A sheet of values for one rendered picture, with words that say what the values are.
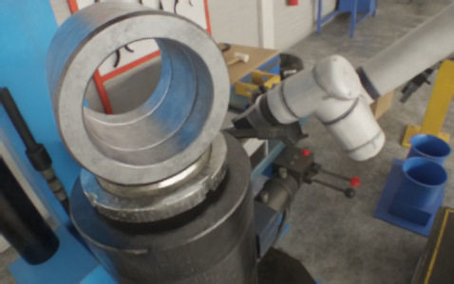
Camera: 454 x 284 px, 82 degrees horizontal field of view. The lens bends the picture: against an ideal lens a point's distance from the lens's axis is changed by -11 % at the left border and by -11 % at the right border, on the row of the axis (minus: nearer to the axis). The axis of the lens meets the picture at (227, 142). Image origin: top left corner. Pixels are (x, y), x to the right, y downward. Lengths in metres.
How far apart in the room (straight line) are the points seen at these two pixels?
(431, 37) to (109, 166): 0.63
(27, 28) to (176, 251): 0.50
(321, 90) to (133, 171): 0.36
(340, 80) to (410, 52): 0.22
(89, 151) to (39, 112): 0.44
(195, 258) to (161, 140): 0.12
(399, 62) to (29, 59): 0.74
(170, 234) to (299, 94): 0.36
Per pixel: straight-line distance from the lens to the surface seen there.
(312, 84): 0.53
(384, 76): 0.69
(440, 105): 2.93
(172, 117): 0.31
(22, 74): 0.65
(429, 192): 2.17
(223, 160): 0.30
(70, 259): 0.71
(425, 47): 0.69
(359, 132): 0.58
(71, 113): 0.22
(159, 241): 0.28
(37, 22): 0.65
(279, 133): 0.55
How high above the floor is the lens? 1.69
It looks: 36 degrees down
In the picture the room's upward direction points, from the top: 7 degrees counter-clockwise
